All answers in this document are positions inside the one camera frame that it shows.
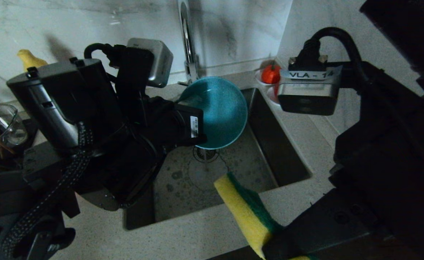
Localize green and yellow sponge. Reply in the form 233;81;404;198
214;172;315;260

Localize black camera cable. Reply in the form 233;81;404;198
288;27;364;73
84;43;127;69

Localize orange detergent bottle yellow cap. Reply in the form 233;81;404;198
17;49;48;71

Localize teal bowl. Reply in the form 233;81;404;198
178;76;249;150

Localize black left camera cable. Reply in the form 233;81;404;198
84;43;127;69

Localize black right camera cable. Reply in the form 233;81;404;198
288;27;364;73

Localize orange-red tomato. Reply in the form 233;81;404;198
261;61;282;84

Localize chrome faucet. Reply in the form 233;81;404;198
178;0;200;86

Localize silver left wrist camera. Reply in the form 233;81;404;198
127;38;174;88

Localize round metal drain strainer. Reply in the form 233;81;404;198
193;146;220;163

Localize stainless steel sink basin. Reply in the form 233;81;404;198
124;88;311;230

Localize clear glass measuring cup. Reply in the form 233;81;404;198
0;104;29;152

